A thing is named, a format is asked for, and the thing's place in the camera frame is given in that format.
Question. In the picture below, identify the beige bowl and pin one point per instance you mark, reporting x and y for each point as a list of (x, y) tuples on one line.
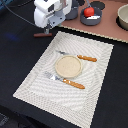
[(123, 16)]

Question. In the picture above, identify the fork with orange handle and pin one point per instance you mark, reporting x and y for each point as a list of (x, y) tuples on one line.
[(66, 81)]

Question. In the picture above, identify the black stove burner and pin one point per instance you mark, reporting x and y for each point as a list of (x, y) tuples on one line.
[(98, 4)]

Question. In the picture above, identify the beige round plate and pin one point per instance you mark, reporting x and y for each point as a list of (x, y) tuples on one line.
[(68, 66)]

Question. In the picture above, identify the white blue toy fish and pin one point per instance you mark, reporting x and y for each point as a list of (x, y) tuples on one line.
[(94, 17)]

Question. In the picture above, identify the grey frying pan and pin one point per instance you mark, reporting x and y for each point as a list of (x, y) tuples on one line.
[(90, 22)]

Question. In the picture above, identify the knife with orange handle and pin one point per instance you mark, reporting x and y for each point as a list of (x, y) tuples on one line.
[(79, 56)]

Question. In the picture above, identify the red toy tomato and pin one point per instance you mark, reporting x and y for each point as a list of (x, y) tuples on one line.
[(88, 12)]

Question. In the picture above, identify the pink stove board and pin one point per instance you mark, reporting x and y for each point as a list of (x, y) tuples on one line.
[(107, 28)]

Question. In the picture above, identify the grey cooking pot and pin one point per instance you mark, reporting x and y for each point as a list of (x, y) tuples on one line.
[(74, 10)]

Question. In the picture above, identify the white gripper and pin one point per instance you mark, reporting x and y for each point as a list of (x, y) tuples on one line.
[(51, 12)]

